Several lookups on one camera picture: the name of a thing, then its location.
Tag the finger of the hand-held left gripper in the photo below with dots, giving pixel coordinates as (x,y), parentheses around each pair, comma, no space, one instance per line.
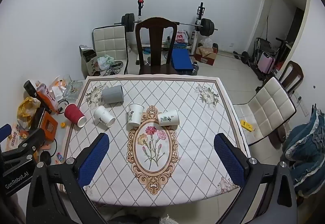
(5,132)
(30,141)

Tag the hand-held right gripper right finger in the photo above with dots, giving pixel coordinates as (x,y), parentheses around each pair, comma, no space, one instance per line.
(229,161)

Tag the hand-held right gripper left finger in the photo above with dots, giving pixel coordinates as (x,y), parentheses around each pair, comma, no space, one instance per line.
(93,161)

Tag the white paper cup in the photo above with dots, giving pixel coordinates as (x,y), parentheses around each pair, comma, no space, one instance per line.
(103,115)
(168,117)
(135,115)

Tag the red ribbed paper cup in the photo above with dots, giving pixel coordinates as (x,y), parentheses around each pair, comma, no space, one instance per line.
(73,114)

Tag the grey ribbed cup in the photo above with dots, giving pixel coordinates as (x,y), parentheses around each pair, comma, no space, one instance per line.
(113,94)

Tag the orange snack packet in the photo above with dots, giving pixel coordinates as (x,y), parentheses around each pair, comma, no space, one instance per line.
(15,139)

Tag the orange box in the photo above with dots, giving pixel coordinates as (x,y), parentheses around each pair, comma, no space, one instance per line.
(48,126)

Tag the yellow plastic bag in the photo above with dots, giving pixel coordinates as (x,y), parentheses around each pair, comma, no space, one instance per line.
(26,111)

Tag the yellow bottle cap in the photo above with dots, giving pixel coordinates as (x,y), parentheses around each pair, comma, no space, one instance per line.
(63,125)

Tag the small yellow object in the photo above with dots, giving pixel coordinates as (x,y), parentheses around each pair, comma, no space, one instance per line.
(246,125)

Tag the floral printed tablecloth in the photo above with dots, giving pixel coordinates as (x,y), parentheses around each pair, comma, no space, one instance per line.
(193,125)

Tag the white and orange plastic bag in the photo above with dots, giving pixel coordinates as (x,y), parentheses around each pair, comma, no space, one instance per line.
(59,84)

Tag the glass ashtray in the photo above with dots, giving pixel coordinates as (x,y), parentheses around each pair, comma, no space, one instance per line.
(73,89)

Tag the white padded chair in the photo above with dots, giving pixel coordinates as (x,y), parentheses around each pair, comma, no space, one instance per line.
(271,104)
(109,41)

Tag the blue denim clothing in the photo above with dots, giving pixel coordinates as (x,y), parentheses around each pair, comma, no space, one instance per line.
(306,153)

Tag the white power strip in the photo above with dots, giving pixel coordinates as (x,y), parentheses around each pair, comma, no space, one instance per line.
(301,103)

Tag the black printed box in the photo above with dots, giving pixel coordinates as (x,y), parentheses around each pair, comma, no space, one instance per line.
(89,63)

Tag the green and white plastic bag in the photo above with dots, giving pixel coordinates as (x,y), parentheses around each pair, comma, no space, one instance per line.
(105,61)

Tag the pink suitcase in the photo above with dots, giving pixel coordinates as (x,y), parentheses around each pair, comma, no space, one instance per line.
(264,63)

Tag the black dumbbell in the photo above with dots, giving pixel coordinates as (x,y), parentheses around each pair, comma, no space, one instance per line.
(245,57)

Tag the cardboard box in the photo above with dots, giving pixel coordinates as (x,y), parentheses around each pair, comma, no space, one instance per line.
(207,58)

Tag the blue bench pad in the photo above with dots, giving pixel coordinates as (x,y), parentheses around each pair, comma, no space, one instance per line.
(181,60)

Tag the dark wooden chair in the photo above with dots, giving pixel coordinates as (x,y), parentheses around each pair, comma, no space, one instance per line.
(295,71)
(155,44)

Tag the clear plastic bag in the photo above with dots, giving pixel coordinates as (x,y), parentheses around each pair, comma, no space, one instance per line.
(207,42)

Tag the folded metal cart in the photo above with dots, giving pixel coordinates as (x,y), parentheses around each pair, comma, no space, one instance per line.
(264,45)

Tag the red and white plastic bag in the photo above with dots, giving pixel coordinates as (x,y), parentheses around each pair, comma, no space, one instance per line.
(180,36)

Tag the black barbell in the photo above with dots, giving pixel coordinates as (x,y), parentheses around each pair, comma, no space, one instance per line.
(207,26)

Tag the white barbell rack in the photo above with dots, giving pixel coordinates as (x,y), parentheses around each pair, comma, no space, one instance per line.
(139,14)

